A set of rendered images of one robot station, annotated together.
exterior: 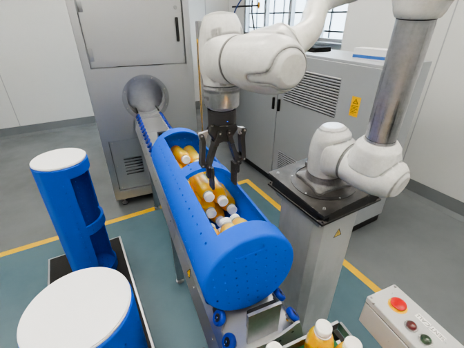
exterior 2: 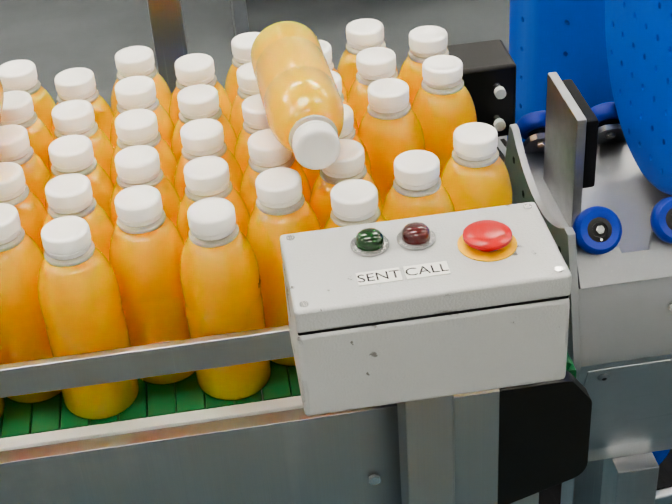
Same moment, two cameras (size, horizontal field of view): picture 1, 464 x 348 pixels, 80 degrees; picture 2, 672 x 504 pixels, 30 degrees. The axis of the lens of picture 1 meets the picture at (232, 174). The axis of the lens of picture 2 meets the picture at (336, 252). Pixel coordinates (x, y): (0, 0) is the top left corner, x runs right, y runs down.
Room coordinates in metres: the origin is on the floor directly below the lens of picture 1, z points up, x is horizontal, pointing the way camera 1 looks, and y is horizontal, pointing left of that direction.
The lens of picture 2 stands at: (0.55, -1.17, 1.64)
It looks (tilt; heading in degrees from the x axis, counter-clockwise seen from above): 35 degrees down; 107
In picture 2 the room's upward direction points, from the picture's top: 4 degrees counter-clockwise
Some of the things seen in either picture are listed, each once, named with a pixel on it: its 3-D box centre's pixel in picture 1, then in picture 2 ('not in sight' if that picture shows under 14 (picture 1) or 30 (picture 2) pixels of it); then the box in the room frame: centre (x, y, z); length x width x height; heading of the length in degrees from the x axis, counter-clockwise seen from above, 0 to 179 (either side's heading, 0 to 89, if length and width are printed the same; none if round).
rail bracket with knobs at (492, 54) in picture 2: not in sight; (478, 97); (0.34, 0.08, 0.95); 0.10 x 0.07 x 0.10; 113
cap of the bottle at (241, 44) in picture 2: not in sight; (250, 47); (0.13, -0.07, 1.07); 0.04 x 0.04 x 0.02
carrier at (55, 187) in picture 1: (80, 220); not in sight; (1.39, 0.97, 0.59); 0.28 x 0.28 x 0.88
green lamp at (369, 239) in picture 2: (426, 339); (369, 239); (0.35, -0.43, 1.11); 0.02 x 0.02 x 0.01
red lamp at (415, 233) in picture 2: (411, 324); (415, 233); (0.38, -0.41, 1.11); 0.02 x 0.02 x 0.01
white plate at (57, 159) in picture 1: (59, 159); not in sight; (1.39, 0.97, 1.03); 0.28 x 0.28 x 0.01
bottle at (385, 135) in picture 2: not in sight; (391, 176); (0.30, -0.15, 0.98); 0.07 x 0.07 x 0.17
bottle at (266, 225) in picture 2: not in sight; (287, 273); (0.24, -0.32, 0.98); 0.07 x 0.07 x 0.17
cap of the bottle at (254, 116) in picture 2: not in sight; (263, 110); (0.19, -0.20, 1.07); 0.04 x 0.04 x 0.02
